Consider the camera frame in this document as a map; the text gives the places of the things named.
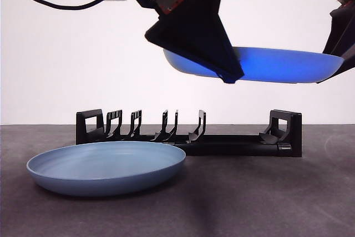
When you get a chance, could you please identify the black plate rack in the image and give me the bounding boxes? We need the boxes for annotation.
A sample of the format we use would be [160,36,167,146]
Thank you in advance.
[75,108,303,158]

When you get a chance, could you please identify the pale green plate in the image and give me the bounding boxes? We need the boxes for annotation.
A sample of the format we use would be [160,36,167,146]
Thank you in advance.
[162,46,344,84]

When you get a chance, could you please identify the light blue plate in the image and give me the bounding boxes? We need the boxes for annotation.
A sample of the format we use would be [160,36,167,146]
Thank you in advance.
[26,141,187,196]

